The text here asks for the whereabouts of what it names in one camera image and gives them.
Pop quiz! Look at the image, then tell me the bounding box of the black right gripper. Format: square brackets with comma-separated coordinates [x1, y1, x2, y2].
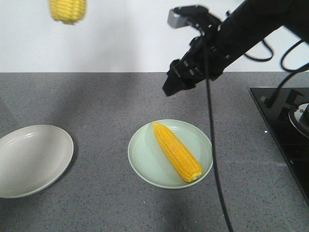
[162, 36, 230, 97]

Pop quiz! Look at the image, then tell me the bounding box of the yellow corn cob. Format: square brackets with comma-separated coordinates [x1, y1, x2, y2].
[49, 0, 86, 25]
[152, 122, 203, 183]

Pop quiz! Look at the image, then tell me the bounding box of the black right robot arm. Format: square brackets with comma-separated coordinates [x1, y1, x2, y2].
[163, 0, 309, 96]

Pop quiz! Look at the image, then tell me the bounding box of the pale green round plate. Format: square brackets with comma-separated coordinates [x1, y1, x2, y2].
[128, 119, 213, 189]

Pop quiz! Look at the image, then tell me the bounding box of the steel pan on cooktop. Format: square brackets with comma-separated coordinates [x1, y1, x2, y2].
[289, 103, 309, 138]

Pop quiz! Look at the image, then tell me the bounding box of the black glass cooktop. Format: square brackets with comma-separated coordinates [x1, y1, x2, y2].
[250, 87, 309, 202]

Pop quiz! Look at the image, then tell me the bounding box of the beige round plate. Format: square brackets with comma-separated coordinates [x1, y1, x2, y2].
[0, 125, 74, 198]

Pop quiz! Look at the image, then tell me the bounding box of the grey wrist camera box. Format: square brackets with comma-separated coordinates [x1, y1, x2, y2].
[167, 8, 189, 29]

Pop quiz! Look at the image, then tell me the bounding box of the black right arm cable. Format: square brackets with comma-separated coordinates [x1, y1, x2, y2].
[188, 14, 309, 232]

